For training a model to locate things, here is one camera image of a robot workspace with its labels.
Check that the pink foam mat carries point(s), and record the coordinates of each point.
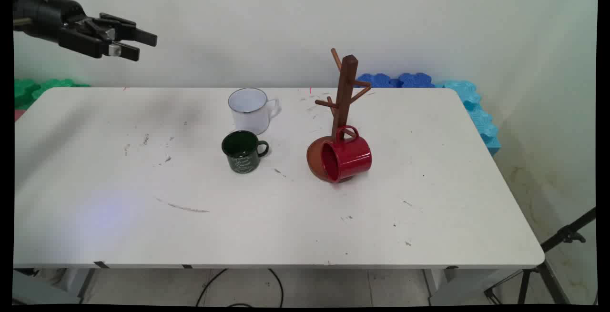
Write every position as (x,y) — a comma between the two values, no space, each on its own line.
(18,115)

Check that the brown wooden mug tree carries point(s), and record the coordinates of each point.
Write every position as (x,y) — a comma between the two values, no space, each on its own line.
(345,88)

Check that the white table leg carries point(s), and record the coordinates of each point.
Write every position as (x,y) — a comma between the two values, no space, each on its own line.
(76,283)
(452,286)

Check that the white enamel mug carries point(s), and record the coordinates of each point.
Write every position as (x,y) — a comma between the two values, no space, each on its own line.
(248,112)

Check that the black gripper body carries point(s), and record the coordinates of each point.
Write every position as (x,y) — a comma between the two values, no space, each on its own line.
(45,14)

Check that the black tripod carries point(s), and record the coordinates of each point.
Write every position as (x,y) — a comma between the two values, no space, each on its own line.
(548,266)

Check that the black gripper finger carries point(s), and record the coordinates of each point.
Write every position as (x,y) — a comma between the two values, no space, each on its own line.
(86,45)
(143,38)

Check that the blue foam mat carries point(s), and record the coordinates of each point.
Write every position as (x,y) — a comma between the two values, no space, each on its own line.
(395,81)

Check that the green foam mat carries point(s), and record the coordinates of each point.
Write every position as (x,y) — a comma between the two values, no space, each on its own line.
(33,90)

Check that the dark green enamel mug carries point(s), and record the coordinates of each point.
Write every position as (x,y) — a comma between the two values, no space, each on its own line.
(242,155)

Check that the cyan foam mat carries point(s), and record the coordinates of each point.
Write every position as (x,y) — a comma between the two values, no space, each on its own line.
(479,116)

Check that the red ceramic mug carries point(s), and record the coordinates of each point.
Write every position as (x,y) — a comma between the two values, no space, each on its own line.
(352,157)

